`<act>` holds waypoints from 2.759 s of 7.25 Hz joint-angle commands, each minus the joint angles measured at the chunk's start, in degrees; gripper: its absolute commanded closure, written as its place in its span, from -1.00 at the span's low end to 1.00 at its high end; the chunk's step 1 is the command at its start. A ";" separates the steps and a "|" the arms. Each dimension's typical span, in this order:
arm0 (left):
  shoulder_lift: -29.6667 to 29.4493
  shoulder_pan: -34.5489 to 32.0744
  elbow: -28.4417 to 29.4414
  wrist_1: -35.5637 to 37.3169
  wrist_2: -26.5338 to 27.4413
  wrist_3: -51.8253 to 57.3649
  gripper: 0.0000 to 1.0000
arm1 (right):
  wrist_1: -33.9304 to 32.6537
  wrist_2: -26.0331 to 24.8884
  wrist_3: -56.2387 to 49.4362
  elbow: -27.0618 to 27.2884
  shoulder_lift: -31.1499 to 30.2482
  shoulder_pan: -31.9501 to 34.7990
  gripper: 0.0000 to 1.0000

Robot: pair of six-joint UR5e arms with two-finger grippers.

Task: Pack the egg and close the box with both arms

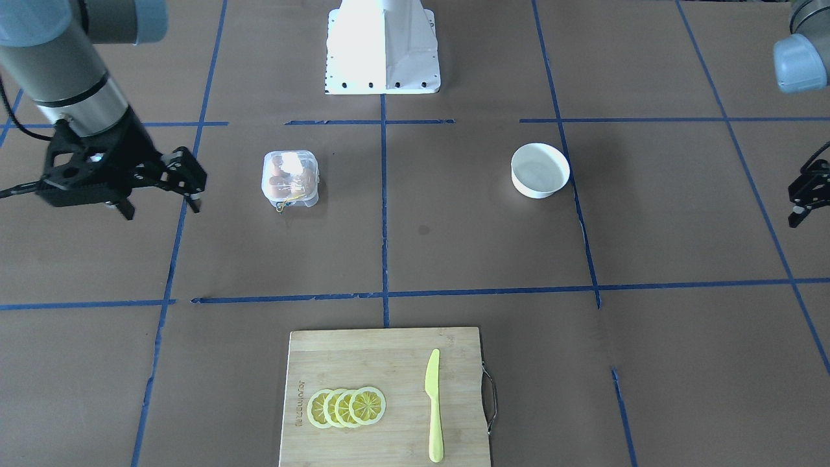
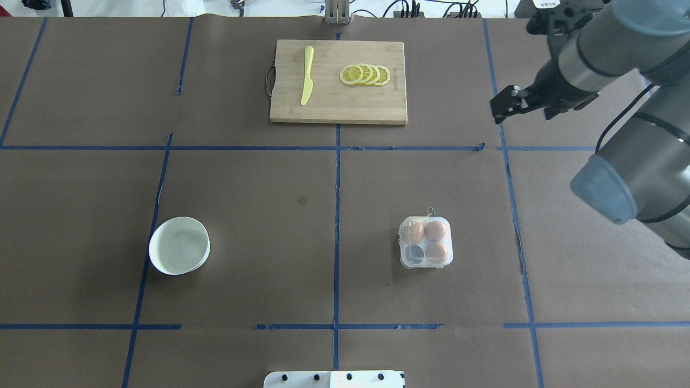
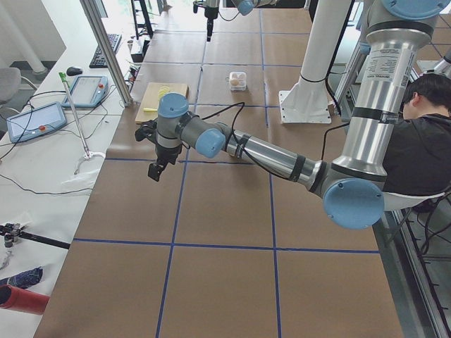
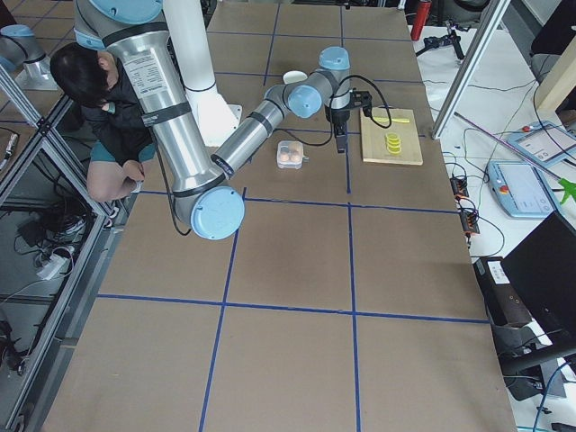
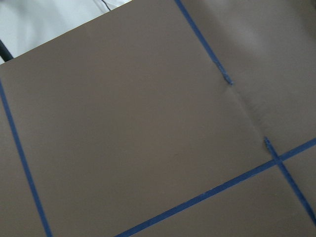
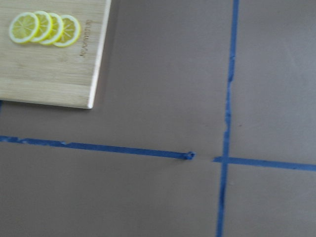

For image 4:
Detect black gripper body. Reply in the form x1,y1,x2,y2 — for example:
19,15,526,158
330,109,350,135

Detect clear plastic egg box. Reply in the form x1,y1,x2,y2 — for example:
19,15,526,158
276,140,309,169

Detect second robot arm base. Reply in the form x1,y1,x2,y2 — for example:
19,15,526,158
1,24,59,91

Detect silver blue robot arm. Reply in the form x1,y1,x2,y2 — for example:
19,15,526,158
75,1,350,240

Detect yellow plastic knife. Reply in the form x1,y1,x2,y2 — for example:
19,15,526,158
373,117,410,125

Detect yellow lemon slices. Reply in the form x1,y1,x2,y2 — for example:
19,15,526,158
385,132,401,155

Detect wooden cutting board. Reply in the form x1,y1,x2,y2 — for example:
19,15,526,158
360,108,423,166

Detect white ceramic bowl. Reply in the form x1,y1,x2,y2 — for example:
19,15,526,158
283,70,308,85

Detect red cylinder bottle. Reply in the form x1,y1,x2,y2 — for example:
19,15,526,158
410,0,432,41

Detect near teach pendant tablet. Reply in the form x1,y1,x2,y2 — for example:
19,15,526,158
487,160,558,220

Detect teach pendant tablet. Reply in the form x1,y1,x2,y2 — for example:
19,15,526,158
487,160,558,220
506,121,575,167

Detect far teach pendant tablet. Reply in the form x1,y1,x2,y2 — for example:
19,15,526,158
506,121,575,167

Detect grabber stick green tip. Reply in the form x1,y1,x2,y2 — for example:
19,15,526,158
454,112,576,204

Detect black monitor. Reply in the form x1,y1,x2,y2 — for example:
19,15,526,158
502,211,575,338

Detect person in black jacket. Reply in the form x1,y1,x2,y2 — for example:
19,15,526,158
50,42,156,203

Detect white power strip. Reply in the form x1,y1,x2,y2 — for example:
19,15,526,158
37,254,70,281

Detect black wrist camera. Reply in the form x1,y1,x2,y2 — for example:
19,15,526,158
350,90,373,118

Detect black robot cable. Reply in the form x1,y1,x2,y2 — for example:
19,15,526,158
269,74,392,148

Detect black tripod camera mount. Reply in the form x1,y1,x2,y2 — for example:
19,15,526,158
416,20,471,60

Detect aluminium frame post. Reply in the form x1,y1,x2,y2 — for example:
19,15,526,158
431,0,511,140

